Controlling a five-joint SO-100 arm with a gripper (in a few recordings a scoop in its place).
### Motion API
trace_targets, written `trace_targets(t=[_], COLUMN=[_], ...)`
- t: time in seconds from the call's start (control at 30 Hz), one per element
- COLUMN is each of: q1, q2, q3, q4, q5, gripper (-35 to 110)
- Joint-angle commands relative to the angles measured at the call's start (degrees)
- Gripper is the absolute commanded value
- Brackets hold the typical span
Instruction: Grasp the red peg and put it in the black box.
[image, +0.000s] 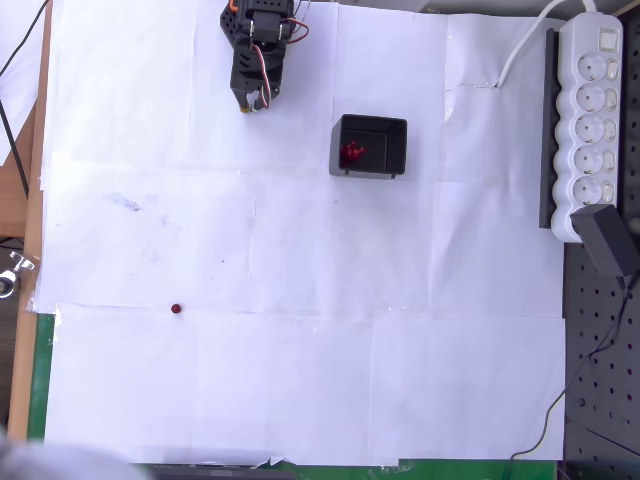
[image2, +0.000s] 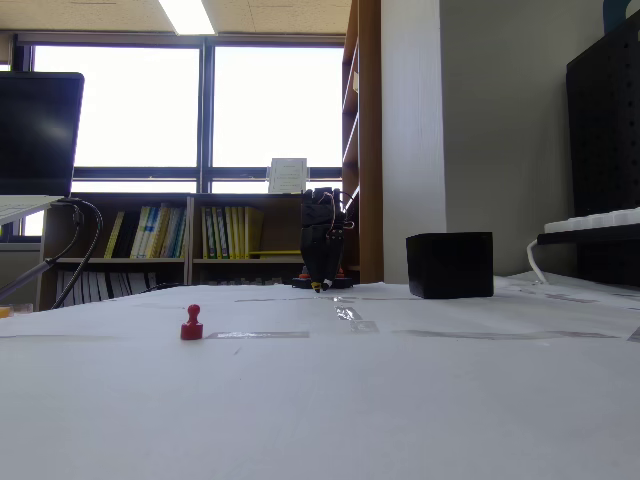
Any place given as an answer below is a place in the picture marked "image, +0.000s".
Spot thin black adapter cable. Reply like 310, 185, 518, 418
504, 274, 639, 480

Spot black pegboard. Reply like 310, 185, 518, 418
563, 239, 640, 480

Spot black rail under power strip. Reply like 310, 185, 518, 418
538, 27, 562, 231

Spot blurred grey round object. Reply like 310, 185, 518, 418
0, 424, 146, 480

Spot metal clamp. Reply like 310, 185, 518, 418
0, 249, 41, 301

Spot white power strip cable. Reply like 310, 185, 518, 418
496, 0, 601, 89

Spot black power adapter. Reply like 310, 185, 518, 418
570, 203, 639, 279

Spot red objects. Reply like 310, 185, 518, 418
340, 140, 367, 164

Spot black box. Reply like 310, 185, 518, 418
328, 113, 409, 182

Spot white paper table cover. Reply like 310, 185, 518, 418
37, 0, 567, 467

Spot red white servo cable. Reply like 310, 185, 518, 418
251, 44, 279, 110

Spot white power strip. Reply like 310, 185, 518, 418
549, 12, 625, 245

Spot thick black cable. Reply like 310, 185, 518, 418
0, 102, 30, 201

